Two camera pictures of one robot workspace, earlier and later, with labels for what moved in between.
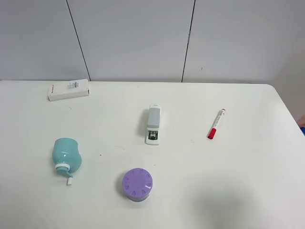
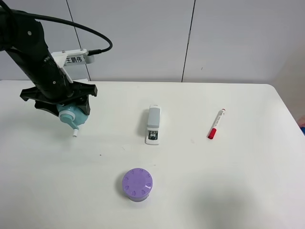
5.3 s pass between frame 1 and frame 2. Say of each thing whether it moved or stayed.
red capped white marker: stayed
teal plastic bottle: moved
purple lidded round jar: stayed
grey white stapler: stayed
